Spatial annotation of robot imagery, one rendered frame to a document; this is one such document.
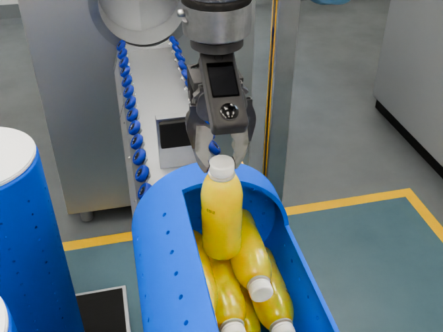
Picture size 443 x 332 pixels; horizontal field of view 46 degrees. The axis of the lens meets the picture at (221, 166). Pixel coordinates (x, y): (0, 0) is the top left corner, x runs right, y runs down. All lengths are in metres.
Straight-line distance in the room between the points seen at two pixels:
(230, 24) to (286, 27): 0.79
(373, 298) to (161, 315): 1.70
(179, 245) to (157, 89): 1.08
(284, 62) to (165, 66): 0.60
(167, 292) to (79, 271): 1.73
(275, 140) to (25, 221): 0.75
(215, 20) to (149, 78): 1.23
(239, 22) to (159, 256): 0.36
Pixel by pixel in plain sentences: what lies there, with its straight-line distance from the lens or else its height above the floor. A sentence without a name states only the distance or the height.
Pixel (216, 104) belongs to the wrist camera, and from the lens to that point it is 0.65.
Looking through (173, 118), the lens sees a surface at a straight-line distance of 1.32.
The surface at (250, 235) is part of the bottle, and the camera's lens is 0.91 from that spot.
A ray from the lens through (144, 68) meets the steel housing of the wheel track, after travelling 1.94.
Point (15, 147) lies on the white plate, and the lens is 1.38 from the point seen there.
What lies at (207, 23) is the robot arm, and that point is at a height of 1.53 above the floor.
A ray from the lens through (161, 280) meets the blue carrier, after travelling 0.77.
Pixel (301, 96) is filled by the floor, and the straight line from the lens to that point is 3.71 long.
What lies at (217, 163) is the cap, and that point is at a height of 1.30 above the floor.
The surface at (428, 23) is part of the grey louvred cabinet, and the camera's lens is 3.05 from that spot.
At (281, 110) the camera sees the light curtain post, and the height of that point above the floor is 0.98.
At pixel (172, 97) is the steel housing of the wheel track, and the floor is 0.93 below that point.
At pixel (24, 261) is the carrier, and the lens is 1.42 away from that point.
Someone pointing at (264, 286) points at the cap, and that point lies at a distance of 0.86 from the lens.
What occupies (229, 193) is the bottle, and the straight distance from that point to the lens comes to 0.78.
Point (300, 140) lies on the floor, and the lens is 3.22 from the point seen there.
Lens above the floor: 1.76
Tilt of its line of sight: 36 degrees down
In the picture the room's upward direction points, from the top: straight up
